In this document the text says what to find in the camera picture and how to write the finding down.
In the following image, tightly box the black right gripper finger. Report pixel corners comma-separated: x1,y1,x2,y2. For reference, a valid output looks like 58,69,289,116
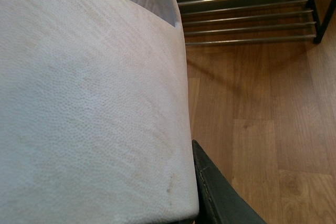
192,140,265,223

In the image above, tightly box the light blue slipper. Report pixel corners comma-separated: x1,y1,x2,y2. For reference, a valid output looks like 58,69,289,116
1,0,199,223

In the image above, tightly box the black metal shoe rack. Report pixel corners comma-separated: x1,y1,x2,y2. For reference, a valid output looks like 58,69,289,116
177,0,335,46

